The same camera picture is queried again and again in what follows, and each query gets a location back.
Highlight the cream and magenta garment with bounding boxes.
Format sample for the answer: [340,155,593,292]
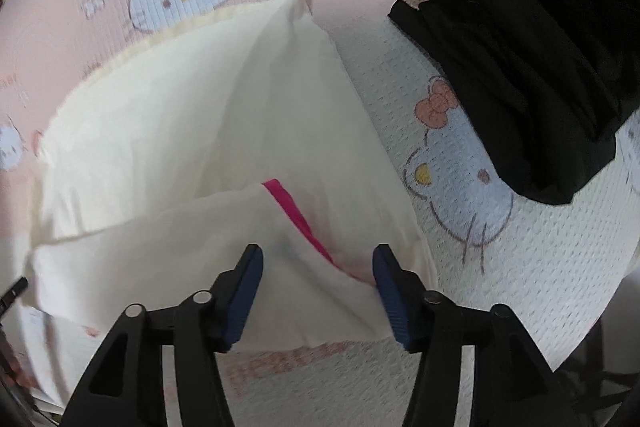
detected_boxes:
[22,0,441,353]

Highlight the black cables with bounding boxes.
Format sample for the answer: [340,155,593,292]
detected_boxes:
[552,337,640,427]

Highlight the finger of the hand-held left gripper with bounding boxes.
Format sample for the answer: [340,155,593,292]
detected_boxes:
[0,277,28,315]

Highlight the pink cat printed blanket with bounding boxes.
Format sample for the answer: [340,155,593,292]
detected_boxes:
[0,0,640,427]

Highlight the black garment pile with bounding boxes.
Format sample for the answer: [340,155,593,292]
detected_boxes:
[387,0,640,206]

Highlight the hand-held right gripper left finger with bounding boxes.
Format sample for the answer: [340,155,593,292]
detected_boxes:
[62,244,264,427]

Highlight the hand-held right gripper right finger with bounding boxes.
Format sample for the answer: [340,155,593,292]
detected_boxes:
[372,244,571,427]

